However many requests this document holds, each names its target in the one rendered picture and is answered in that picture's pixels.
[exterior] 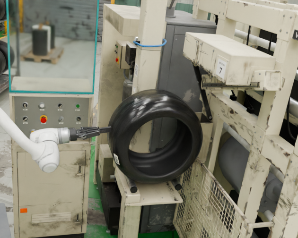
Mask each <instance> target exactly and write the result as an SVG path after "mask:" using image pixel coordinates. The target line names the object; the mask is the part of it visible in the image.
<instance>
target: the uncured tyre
mask: <svg viewBox="0 0 298 238"><path fill-rule="evenodd" d="M162 117H170V118H175V119H176V130H175V133H174V135H173V137H172V139H171V140H170V141H169V142H168V143H167V144H166V145H165V146H164V147H163V148H161V149H159V150H157V151H155V152H151V153H138V152H135V151H132V150H130V149H129V145H130V142H131V139H132V137H133V135H134V134H135V133H136V131H137V130H138V129H139V128H140V127H141V126H142V125H144V124H145V123H147V122H149V121H151V120H153V119H157V118H162ZM108 127H111V128H112V132H108V133H107V141H108V145H109V148H110V151H111V154H112V156H113V159H114V162H115V158H114V154H115V155H117V157H118V161H119V164H117V163H116V162H115V164H116V166H117V167H118V168H119V170H120V171H121V172H122V173H123V174H124V175H126V176H127V177H128V178H130V179H132V180H134V181H136V182H139V183H143V184H161V183H165V182H168V181H171V180H173V179H175V178H177V177H179V176H180V175H182V174H183V173H185V172H186V171H187V170H188V169H189V168H190V167H191V166H192V164H193V163H194V162H195V160H196V159H197V157H198V155H199V153H200V150H201V147H202V140H203V133H202V127H201V123H200V121H199V118H198V117H197V115H196V113H195V112H194V111H193V110H192V109H191V108H190V107H189V106H188V105H187V104H186V103H185V102H184V101H183V100H182V99H181V98H180V97H179V96H177V95H176V94H174V93H171V92H169V91H165V90H160V89H148V90H143V91H139V92H137V93H134V94H132V95H130V96H129V97H127V98H126V99H125V100H123V101H122V102H121V103H120V104H119V105H118V106H117V108H116V109H115V110H114V112H113V114H112V116H111V118H110V121H109V124H108Z"/></svg>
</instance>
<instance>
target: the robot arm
mask: <svg viewBox="0 0 298 238"><path fill-rule="evenodd" d="M0 126H1V127H2V128H3V129H4V130H5V131H6V132H7V133H8V134H9V135H10V136H11V137H12V139H13V140H14V141H15V142H16V143H17V144H18V145H19V146H20V147H22V148H23V149H24V150H25V151H27V152H28V153H30V154H31V156H32V159H33V160H34V161H35V162H36V163H37V165H39V168H40V169H41V170H42V171H43V172H47V173H50V172H53V171H55V170H56V168H57V167H58V165H59V162H60V152H59V148H58V145H59V144H65V143H69V142H70V141H77V138H83V140H85V139H87V138H91V137H95V136H99V135H100V134H101V133H108V132H112V128H111V127H101V128H99V127H81V129H77V130H76V128H75V127H73V128H69V129H68V128H67V127H63V128H45V129H40V130H37V131H34V132H32V133H31V134H30V139H28V138H27V137H26V136H25V135H24V134H23V133H22V131H21V130H20V129H19V128H18V127H17V126H16V124H15V123H14V122H13V121H12V120H11V119H10V117H9V116H8V115H7V114H6V113H5V112H4V111H3V110H2V109H1V108H0Z"/></svg>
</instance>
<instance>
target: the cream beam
mask: <svg viewBox="0 0 298 238"><path fill-rule="evenodd" d="M183 56H185V57H186V58H187V59H189V60H190V61H192V62H193V63H194V64H196V65H197V66H199V67H201V68H202V69H203V70H205V71H206V72H208V73H209V74H211V75H212V76H214V77H215V78H217V79H218V80H219V81H221V82H222V83H224V84H226V85H250V82H251V80H252V75H253V71H258V70H274V66H275V62H276V57H274V56H271V55H269V54H266V53H264V52H262V51H259V50H257V49H254V48H252V47H250V46H247V45H245V44H242V43H240V42H237V41H235V40H233V39H230V38H228V37H225V36H223V35H220V34H202V33H189V32H186V34H185V41H184V49H183ZM218 59H221V60H223V61H224V62H226V63H227V64H226V69H225V74H224V79H223V78H221V77H220V76H218V75H216V69H217V64H218Z"/></svg>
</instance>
